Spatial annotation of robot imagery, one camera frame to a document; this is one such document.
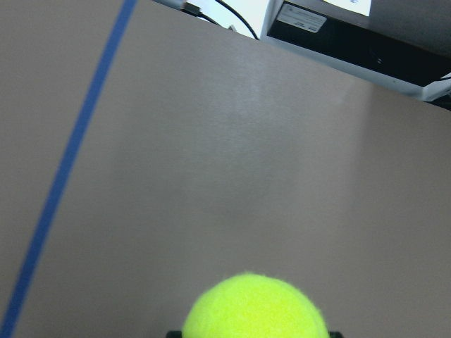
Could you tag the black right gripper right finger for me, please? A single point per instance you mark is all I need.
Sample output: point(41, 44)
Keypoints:
point(335, 334)

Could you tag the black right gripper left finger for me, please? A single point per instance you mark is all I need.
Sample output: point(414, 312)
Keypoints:
point(174, 334)

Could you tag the yellow tennis ball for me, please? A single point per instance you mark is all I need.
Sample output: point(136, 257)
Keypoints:
point(252, 305)

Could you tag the black box white label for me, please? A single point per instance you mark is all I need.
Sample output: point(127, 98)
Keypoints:
point(400, 45)

